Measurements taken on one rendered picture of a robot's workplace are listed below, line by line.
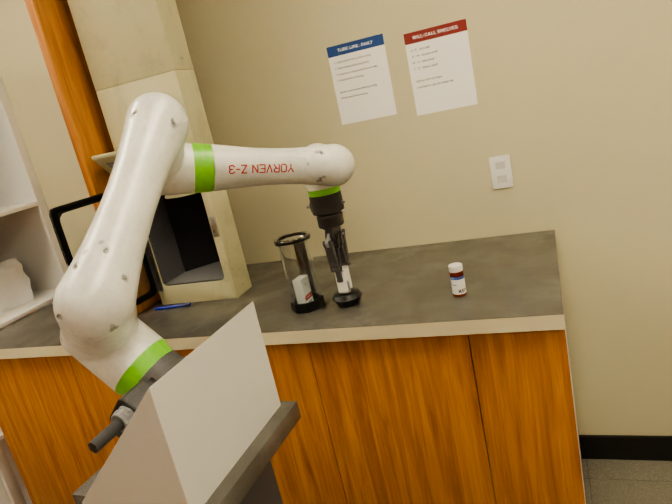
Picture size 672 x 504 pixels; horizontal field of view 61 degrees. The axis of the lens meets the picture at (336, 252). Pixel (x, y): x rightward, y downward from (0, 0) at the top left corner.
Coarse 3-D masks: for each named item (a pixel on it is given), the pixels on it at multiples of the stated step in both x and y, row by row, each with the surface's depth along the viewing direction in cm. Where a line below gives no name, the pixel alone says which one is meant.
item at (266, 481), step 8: (264, 472) 116; (272, 472) 119; (256, 480) 113; (264, 480) 116; (272, 480) 119; (256, 488) 113; (264, 488) 116; (272, 488) 118; (248, 496) 110; (256, 496) 113; (264, 496) 115; (272, 496) 118; (280, 496) 121
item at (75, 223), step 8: (80, 208) 178; (88, 208) 181; (96, 208) 183; (64, 216) 173; (72, 216) 175; (80, 216) 178; (88, 216) 180; (64, 224) 173; (72, 224) 175; (80, 224) 178; (88, 224) 180; (56, 232) 170; (64, 232) 173; (72, 232) 175; (80, 232) 177; (72, 240) 175; (80, 240) 177; (72, 248) 175; (64, 256) 172; (72, 256) 174; (144, 272) 199; (144, 280) 199; (144, 288) 199
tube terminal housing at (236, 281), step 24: (168, 72) 177; (192, 72) 185; (120, 96) 185; (192, 96) 183; (120, 120) 188; (192, 120) 182; (216, 192) 191; (216, 216) 189; (216, 240) 191; (240, 264) 200; (168, 288) 204; (192, 288) 201; (216, 288) 198; (240, 288) 198
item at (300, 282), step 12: (276, 240) 166; (288, 240) 162; (288, 252) 163; (300, 252) 164; (288, 264) 165; (300, 264) 164; (312, 264) 167; (288, 276) 166; (300, 276) 165; (312, 276) 167; (288, 288) 170; (300, 288) 166; (312, 288) 167; (300, 300) 167; (312, 300) 168
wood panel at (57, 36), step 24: (24, 0) 175; (48, 0) 180; (48, 24) 179; (72, 24) 188; (48, 48) 178; (72, 48) 187; (48, 72) 180; (72, 72) 186; (72, 96) 185; (96, 96) 195; (72, 120) 184; (96, 120) 194; (72, 144) 186; (96, 144) 192; (96, 168) 191; (96, 192) 190
